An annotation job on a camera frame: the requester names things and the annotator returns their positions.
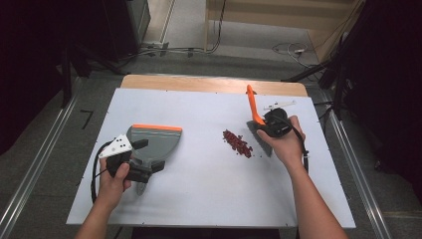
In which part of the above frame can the bundle of floor cables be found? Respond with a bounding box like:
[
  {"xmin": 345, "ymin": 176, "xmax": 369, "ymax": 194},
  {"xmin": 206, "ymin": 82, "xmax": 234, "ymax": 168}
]
[{"xmin": 118, "ymin": 45, "xmax": 207, "ymax": 64}]

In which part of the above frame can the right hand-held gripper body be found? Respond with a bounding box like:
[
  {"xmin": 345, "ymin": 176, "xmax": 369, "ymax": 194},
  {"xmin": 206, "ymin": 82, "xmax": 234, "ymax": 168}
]
[{"xmin": 263, "ymin": 100, "xmax": 298, "ymax": 138}]

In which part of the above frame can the dark cabinet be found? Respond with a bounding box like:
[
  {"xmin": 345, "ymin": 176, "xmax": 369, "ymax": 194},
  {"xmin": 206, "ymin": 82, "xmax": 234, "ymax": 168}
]
[{"xmin": 102, "ymin": 0, "xmax": 152, "ymax": 63}]

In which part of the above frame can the pile of red beans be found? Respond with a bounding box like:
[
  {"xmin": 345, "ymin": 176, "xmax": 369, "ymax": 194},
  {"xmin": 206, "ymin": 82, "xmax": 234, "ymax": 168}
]
[{"xmin": 221, "ymin": 128, "xmax": 255, "ymax": 159}]

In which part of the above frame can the light wooden furniture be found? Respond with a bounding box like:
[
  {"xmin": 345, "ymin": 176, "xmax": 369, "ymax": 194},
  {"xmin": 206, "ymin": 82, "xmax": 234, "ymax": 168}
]
[{"xmin": 203, "ymin": 0, "xmax": 366, "ymax": 63}]

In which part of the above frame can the white table board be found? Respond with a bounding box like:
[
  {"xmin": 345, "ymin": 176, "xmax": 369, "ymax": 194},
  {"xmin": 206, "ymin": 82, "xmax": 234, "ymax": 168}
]
[{"xmin": 65, "ymin": 87, "xmax": 357, "ymax": 230}]

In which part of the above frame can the grey brush with orange handle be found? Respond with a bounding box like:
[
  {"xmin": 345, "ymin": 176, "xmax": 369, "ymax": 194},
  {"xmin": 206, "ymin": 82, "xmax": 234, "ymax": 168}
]
[{"xmin": 245, "ymin": 84, "xmax": 274, "ymax": 158}]

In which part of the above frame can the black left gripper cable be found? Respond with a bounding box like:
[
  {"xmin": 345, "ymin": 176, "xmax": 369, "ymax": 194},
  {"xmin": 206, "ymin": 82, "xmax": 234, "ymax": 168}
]
[{"xmin": 90, "ymin": 140, "xmax": 114, "ymax": 204}]

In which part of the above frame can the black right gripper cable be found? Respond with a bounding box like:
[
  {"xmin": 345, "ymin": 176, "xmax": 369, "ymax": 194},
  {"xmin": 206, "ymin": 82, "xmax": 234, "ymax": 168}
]
[{"xmin": 271, "ymin": 114, "xmax": 311, "ymax": 174}]

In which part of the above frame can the metal floor rail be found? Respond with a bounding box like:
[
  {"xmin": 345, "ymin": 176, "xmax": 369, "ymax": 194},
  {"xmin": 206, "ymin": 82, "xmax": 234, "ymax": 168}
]
[
  {"xmin": 321, "ymin": 92, "xmax": 393, "ymax": 239},
  {"xmin": 0, "ymin": 77, "xmax": 83, "ymax": 239}
]

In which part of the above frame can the dark curtain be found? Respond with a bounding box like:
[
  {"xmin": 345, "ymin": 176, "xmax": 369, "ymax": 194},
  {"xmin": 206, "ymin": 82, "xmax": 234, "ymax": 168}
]
[
  {"xmin": 342, "ymin": 0, "xmax": 422, "ymax": 202},
  {"xmin": 0, "ymin": 0, "xmax": 112, "ymax": 157}
]

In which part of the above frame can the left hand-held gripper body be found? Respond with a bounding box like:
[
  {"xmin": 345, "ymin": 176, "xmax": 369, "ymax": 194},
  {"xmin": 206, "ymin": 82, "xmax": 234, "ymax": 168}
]
[{"xmin": 98, "ymin": 133, "xmax": 154, "ymax": 184}]

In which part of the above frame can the black metal stand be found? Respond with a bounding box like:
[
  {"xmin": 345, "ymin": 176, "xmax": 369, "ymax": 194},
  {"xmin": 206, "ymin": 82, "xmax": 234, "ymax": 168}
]
[
  {"xmin": 281, "ymin": 32, "xmax": 350, "ymax": 121},
  {"xmin": 60, "ymin": 42, "xmax": 124, "ymax": 110}
]

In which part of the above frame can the white floor cable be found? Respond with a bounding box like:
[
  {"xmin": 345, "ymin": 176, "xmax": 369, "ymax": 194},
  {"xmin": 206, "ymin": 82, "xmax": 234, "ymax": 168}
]
[{"xmin": 272, "ymin": 42, "xmax": 320, "ymax": 70}]

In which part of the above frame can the wooden table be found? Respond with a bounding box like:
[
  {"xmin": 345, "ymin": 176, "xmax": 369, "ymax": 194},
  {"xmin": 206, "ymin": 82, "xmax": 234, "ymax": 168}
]
[{"xmin": 119, "ymin": 74, "xmax": 310, "ymax": 99}]

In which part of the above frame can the black hanging cable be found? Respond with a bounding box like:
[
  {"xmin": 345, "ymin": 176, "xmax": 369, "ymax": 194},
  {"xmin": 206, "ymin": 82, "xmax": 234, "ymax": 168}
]
[{"xmin": 204, "ymin": 0, "xmax": 229, "ymax": 55}]

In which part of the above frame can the person's right hand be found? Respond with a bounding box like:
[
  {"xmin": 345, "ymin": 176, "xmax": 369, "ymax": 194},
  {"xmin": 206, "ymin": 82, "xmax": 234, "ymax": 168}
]
[{"xmin": 256, "ymin": 115, "xmax": 309, "ymax": 169}]

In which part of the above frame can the grey power strip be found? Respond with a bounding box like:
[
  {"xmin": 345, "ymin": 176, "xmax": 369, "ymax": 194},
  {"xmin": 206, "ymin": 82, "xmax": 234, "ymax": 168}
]
[{"xmin": 140, "ymin": 40, "xmax": 170, "ymax": 56}]

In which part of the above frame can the person's left hand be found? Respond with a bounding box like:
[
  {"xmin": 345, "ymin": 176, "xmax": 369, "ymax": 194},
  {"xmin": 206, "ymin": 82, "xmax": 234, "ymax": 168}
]
[{"xmin": 96, "ymin": 155, "xmax": 133, "ymax": 214}]

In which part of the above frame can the grey dustpan with orange lip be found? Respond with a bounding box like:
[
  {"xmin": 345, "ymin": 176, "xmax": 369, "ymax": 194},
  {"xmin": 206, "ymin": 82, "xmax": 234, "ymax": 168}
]
[{"xmin": 125, "ymin": 123, "xmax": 183, "ymax": 197}]

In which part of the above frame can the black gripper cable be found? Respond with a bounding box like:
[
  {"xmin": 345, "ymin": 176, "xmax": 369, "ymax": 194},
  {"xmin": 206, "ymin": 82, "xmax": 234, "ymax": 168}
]
[
  {"xmin": 90, "ymin": 140, "xmax": 114, "ymax": 204},
  {"xmin": 271, "ymin": 114, "xmax": 311, "ymax": 174}
]

